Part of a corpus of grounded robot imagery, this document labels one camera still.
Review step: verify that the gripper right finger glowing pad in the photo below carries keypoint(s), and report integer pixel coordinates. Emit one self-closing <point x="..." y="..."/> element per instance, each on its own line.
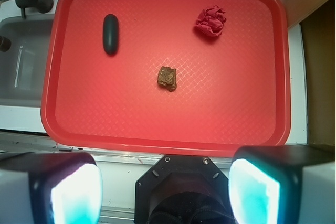
<point x="283" y="184"/>

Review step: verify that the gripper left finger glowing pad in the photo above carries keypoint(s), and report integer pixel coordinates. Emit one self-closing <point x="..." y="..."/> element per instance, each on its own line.
<point x="50" y="188"/>

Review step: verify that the dark green plastic pickle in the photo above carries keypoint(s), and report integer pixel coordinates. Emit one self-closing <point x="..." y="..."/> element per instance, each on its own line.
<point x="110" y="35"/>

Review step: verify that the grey toy sink basin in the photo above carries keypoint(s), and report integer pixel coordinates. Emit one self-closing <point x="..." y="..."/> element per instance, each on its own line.
<point x="23" y="65"/>

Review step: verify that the red plastic tray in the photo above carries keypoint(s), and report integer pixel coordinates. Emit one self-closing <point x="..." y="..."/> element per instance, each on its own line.
<point x="231" y="91"/>

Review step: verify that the black faucet knob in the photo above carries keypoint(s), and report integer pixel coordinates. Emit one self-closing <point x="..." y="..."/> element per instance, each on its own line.
<point x="5" y="44"/>

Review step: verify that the brown rock-like food piece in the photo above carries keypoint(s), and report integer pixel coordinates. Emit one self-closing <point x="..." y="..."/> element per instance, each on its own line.
<point x="167" y="78"/>

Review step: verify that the crumpled red paper ball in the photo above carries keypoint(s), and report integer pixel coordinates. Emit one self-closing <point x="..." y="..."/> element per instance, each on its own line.
<point x="211" y="21"/>

